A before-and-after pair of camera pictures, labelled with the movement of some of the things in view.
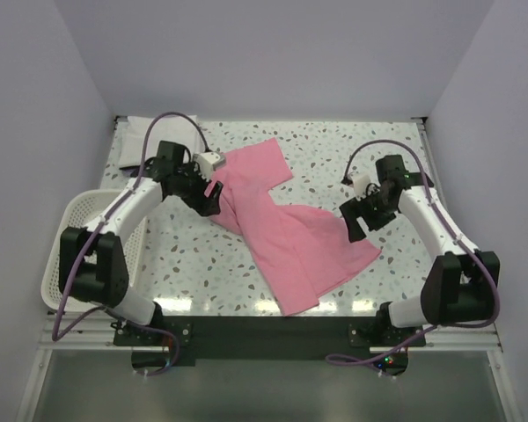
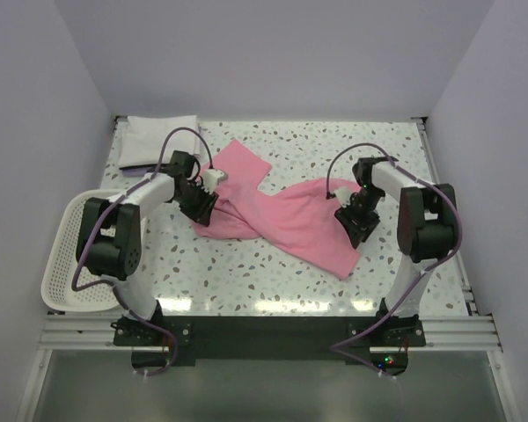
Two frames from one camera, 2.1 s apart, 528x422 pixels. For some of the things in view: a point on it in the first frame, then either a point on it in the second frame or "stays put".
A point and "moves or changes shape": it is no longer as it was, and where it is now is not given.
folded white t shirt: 169,128 stays put
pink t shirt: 300,252 moves or changes shape
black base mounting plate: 278,340 stays put
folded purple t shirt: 131,172 stays put
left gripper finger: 211,207 to 194,212
